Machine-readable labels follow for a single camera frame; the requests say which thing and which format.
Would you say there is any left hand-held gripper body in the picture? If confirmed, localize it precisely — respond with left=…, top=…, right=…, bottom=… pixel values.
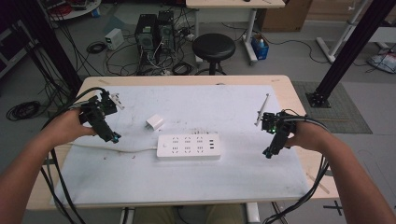
left=78, top=89, right=122, bottom=145

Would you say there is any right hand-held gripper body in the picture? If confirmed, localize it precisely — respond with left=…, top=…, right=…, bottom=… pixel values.
left=261, top=110, right=298, bottom=160

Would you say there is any person's right hand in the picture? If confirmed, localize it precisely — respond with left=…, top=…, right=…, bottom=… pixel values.
left=284, top=119, right=332, bottom=154

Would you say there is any person's left hand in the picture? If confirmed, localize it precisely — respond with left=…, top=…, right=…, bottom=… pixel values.
left=40, top=107, right=97, bottom=147

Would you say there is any white charger plug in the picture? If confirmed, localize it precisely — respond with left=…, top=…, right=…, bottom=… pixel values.
left=145, top=113, right=165, bottom=132

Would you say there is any blue storage box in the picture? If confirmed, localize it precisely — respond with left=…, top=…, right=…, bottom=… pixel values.
left=250, top=34, right=270, bottom=62

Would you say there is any white power supply box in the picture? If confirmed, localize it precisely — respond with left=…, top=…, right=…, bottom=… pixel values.
left=104, top=27, right=125, bottom=51

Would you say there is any grey floor mat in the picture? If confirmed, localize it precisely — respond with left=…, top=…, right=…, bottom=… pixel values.
left=291, top=80, right=374, bottom=135

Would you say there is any black computer tower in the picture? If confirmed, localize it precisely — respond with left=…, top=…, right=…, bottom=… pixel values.
left=134, top=13, right=160, bottom=68
left=157, top=9, right=177, bottom=54

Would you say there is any black round stool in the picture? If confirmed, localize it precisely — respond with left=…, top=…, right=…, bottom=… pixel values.
left=191, top=33, right=237, bottom=77

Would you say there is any white power strip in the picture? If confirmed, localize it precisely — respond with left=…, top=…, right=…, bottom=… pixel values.
left=156, top=133, right=222, bottom=161

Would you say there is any white table leg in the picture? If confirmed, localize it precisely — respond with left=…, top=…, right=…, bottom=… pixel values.
left=245, top=202, right=262, bottom=224
left=119, top=206, right=136, bottom=224

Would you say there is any brown cardboard box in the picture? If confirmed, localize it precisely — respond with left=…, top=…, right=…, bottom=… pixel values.
left=258, top=0, right=314, bottom=34

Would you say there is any round white table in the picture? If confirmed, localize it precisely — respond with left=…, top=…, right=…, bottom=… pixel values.
left=39, top=0, right=103, bottom=21

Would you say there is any white table mat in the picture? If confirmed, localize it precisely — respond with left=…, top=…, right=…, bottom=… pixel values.
left=50, top=84, right=310, bottom=206

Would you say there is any white-legged wooden desk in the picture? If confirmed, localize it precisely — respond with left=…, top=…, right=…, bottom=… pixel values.
left=185, top=0, right=287, bottom=66

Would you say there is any white power strip cable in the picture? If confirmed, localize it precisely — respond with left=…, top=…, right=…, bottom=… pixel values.
left=68, top=142, right=159, bottom=154

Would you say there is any coiled black cable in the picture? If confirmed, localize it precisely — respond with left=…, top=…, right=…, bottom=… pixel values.
left=171, top=61, right=193, bottom=77
left=6, top=100, right=42, bottom=122
left=85, top=40, right=108, bottom=55

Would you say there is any right gripper black cable bundle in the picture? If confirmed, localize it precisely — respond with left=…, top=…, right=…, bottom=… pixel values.
left=262, top=108, right=332, bottom=224

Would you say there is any gripper black cable bundle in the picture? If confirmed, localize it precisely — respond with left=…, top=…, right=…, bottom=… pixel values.
left=262, top=108, right=332, bottom=224
left=39, top=86, right=107, bottom=224

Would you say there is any left gripper black cable bundle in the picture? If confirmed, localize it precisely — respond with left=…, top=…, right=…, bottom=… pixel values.
left=39, top=86, right=107, bottom=224

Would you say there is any black metal stand post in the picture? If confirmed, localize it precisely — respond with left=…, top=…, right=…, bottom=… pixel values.
left=304, top=0, right=396, bottom=109
left=12, top=0, right=84, bottom=95

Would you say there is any white metal stand frame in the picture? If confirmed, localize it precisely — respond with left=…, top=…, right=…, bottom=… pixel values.
left=315, top=0, right=396, bottom=64

